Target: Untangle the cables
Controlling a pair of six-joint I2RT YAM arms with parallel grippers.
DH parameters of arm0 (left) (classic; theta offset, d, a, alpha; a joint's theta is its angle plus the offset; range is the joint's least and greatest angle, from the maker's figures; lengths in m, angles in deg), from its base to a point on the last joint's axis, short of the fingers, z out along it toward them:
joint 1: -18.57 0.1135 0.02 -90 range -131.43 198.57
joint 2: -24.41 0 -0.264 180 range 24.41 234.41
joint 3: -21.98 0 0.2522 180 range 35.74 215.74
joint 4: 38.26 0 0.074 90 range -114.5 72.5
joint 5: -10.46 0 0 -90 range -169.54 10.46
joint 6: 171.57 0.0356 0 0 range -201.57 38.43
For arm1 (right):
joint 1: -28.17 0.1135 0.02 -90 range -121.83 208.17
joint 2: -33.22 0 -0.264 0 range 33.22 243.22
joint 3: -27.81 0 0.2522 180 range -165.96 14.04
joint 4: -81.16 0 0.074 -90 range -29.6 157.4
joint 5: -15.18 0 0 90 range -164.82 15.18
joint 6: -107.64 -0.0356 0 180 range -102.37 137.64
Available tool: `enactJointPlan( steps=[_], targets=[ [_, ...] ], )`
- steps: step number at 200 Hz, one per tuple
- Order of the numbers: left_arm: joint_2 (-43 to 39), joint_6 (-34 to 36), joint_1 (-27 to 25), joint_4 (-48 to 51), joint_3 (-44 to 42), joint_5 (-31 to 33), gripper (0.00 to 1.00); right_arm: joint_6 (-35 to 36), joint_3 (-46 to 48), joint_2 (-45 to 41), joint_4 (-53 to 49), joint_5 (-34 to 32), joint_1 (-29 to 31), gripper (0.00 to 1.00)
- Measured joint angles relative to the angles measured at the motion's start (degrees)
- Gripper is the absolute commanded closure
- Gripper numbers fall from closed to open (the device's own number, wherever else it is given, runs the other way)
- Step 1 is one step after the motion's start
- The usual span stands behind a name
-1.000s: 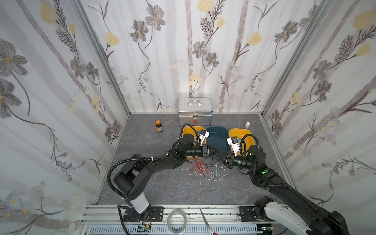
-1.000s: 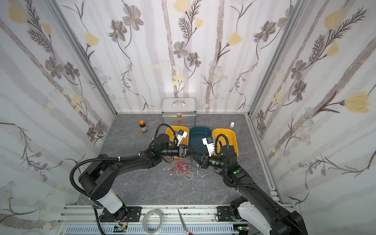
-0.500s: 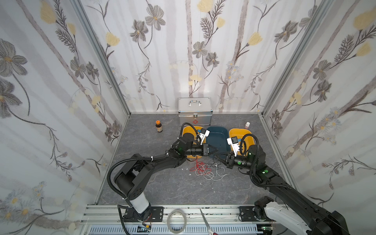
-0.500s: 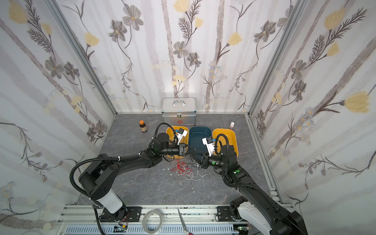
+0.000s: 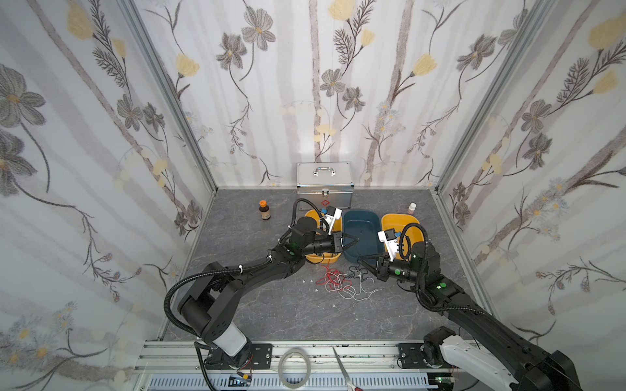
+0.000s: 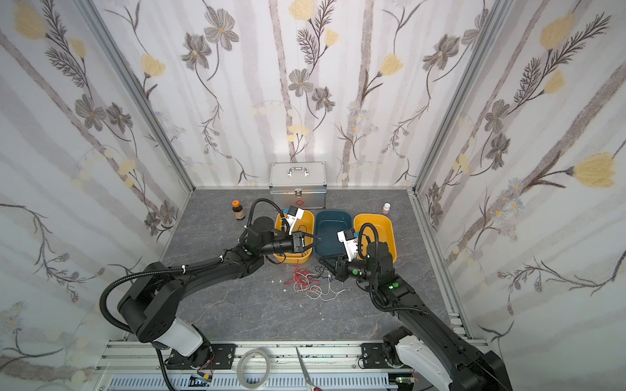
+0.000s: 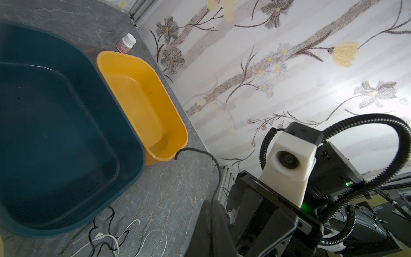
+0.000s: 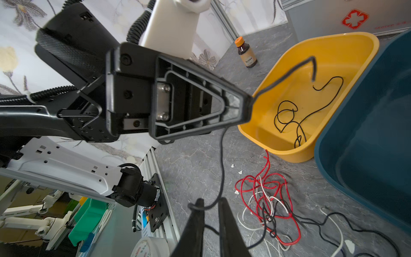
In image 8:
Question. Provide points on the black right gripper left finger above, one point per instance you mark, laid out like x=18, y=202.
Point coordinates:
x=191, y=240

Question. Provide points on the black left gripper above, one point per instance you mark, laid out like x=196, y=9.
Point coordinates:
x=115, y=96

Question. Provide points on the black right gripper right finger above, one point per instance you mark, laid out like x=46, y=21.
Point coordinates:
x=230, y=239

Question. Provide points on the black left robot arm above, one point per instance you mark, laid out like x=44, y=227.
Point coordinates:
x=29, y=121

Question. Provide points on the roll of clear tape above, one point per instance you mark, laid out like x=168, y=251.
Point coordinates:
x=151, y=247

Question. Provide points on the brown bottle orange cap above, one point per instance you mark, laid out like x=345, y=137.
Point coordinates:
x=245, y=52

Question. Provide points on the left yellow plastic bin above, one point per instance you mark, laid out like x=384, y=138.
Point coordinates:
x=304, y=89

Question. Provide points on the silver first aid case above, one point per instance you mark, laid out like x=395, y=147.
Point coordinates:
x=320, y=18

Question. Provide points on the teal plastic bin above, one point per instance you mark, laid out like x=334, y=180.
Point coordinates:
x=365, y=149

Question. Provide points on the aluminium front rail frame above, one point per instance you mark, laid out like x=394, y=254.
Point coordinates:
x=160, y=221

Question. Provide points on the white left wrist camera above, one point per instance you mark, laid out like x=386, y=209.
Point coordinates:
x=173, y=25

